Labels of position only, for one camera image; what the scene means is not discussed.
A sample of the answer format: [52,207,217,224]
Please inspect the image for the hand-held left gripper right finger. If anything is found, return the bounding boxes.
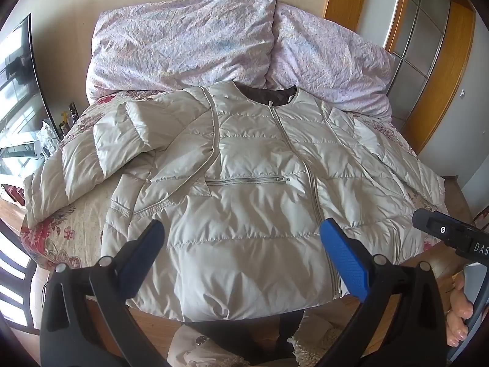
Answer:
[317,218,447,367]

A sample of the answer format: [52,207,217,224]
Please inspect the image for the wooden bed frame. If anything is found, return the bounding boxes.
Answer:
[32,237,461,333]

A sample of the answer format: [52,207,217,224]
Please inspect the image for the floral bed sheet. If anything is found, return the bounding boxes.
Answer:
[19,88,448,276]

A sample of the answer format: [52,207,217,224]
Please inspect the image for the dark slatted chair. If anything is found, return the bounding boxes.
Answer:
[0,218,41,331]

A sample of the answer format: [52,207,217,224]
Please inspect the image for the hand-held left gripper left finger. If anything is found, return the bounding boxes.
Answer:
[40,220,171,367]

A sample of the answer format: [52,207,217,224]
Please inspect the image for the person's right hand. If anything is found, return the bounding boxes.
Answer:
[445,275,476,347]

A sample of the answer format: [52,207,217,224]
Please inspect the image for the white puffer jacket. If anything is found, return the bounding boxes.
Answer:
[23,82,447,324]

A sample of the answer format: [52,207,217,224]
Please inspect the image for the lavender floral pillow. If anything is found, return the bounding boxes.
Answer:
[87,0,280,102]
[267,3,399,122]

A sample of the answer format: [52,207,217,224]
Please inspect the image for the wooden sliding glass door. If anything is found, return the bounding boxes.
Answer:
[324,0,476,154]

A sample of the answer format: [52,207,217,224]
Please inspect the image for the person's dark pants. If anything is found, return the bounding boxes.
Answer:
[186,310,306,367]

